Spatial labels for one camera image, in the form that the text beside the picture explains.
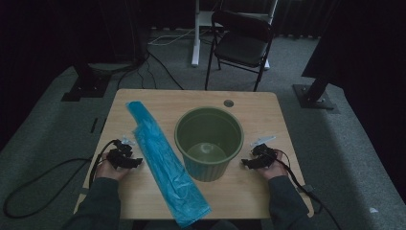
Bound black floor cables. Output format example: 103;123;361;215
116;47;185;91

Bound blue plastic trash bag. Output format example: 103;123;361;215
125;101;213;228

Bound black stand base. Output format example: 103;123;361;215
292;76;337;111
60;61;111;103

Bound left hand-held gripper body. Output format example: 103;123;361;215
106;135;138;171

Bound person's right hand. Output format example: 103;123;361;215
255;150;290;181

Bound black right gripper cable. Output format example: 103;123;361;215
273;149;343;230

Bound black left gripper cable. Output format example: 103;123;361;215
3;139;120;219

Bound black folding chair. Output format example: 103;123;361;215
204;10;276;93

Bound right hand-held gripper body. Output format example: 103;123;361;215
250;135;278;169

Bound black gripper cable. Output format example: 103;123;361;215
3;139;120;219
273;149;343;230

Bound green plastic trash bin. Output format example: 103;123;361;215
173;105;245;183

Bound person's left hand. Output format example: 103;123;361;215
95;151;132;182

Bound white floor cable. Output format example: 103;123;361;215
147;28;196;46

